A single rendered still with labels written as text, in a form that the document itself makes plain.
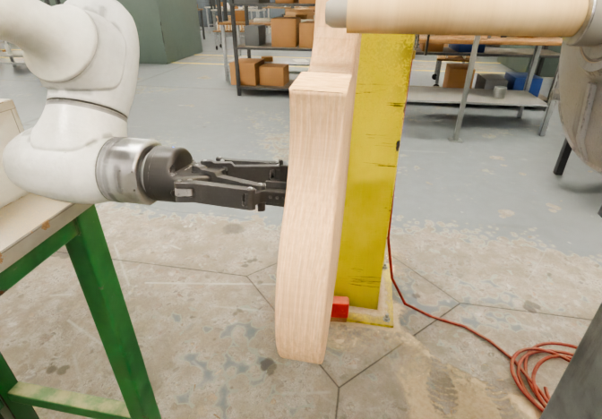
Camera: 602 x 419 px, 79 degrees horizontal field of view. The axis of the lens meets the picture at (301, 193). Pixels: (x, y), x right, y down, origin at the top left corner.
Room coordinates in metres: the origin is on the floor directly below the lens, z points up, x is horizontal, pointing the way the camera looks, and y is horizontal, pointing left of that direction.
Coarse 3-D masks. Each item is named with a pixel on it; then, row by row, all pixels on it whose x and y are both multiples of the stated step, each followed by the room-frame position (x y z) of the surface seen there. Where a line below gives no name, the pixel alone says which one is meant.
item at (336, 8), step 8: (336, 0) 0.35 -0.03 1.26; (344, 0) 0.35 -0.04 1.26; (328, 8) 0.35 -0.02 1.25; (336, 8) 0.34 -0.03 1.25; (344, 8) 0.34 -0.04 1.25; (328, 16) 0.35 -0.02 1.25; (336, 16) 0.34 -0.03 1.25; (344, 16) 0.34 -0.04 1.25; (328, 24) 0.35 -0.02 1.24; (336, 24) 0.35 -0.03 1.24; (344, 24) 0.35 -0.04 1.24
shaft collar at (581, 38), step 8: (592, 0) 0.30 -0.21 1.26; (600, 0) 0.30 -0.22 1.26; (592, 8) 0.30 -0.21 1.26; (600, 8) 0.30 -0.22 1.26; (592, 16) 0.30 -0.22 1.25; (600, 16) 0.30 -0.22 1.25; (584, 24) 0.30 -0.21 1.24; (592, 24) 0.30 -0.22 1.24; (600, 24) 0.30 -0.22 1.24; (584, 32) 0.30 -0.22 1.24; (592, 32) 0.30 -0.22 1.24; (600, 32) 0.30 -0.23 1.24; (568, 40) 0.32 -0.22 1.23; (576, 40) 0.31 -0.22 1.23; (584, 40) 0.31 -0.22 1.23; (592, 40) 0.30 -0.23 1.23; (600, 40) 0.30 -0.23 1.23
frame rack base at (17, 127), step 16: (0, 112) 0.62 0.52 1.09; (16, 112) 0.65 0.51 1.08; (0, 128) 0.61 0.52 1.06; (16, 128) 0.64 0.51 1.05; (0, 144) 0.60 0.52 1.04; (0, 160) 0.59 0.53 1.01; (0, 176) 0.58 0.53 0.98; (0, 192) 0.57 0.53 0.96; (16, 192) 0.59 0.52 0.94; (0, 208) 0.56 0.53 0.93
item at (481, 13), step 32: (352, 0) 0.34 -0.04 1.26; (384, 0) 0.34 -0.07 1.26; (416, 0) 0.33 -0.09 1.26; (448, 0) 0.33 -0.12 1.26; (480, 0) 0.32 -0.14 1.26; (512, 0) 0.32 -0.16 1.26; (544, 0) 0.32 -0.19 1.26; (576, 0) 0.31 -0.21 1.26; (352, 32) 0.35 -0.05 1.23; (384, 32) 0.34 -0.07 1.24; (416, 32) 0.34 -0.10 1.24; (448, 32) 0.33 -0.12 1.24; (480, 32) 0.33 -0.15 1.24; (512, 32) 0.32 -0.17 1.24; (544, 32) 0.32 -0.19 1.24; (576, 32) 0.31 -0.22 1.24
